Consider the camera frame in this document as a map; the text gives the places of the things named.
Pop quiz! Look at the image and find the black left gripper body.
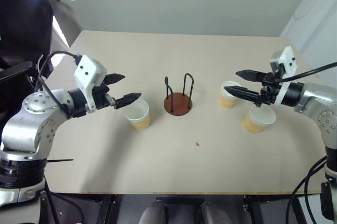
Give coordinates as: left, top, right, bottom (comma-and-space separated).
92, 75, 117, 110

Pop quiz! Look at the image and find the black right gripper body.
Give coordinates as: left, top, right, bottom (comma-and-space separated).
254, 71, 284, 108

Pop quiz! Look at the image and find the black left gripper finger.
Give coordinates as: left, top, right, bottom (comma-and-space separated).
105, 73, 125, 86
113, 92, 143, 110

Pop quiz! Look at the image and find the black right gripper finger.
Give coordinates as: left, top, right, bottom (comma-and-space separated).
224, 85, 263, 103
235, 69, 265, 83

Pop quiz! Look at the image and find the ribbed brown paper cup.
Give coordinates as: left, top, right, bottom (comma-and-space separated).
219, 81, 242, 110
123, 99, 151, 131
242, 105, 276, 134

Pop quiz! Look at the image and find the pale blue curtain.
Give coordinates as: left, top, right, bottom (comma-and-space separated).
278, 0, 337, 70

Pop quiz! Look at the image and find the black office chair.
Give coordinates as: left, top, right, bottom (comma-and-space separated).
0, 0, 61, 85

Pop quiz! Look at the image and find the dark grey rounded shape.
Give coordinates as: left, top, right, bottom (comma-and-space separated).
199, 200, 230, 224
138, 200, 169, 224

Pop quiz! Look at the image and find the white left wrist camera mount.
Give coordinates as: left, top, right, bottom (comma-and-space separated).
73, 55, 108, 114

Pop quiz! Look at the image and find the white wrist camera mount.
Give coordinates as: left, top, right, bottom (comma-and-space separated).
73, 55, 108, 114
269, 46, 299, 105

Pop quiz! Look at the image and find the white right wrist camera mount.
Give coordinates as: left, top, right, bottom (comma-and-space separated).
269, 46, 299, 105

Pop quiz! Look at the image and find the brown round wire cup holder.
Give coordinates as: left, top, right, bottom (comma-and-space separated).
163, 73, 195, 117

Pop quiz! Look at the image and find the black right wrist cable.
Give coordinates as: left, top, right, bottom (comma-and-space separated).
283, 62, 337, 83

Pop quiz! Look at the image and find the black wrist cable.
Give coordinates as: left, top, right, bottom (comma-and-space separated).
283, 62, 337, 83
35, 51, 81, 98

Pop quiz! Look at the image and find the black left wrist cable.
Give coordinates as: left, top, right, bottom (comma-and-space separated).
35, 51, 81, 98

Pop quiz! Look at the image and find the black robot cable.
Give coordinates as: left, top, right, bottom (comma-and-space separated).
304, 170, 327, 224
288, 155, 328, 224

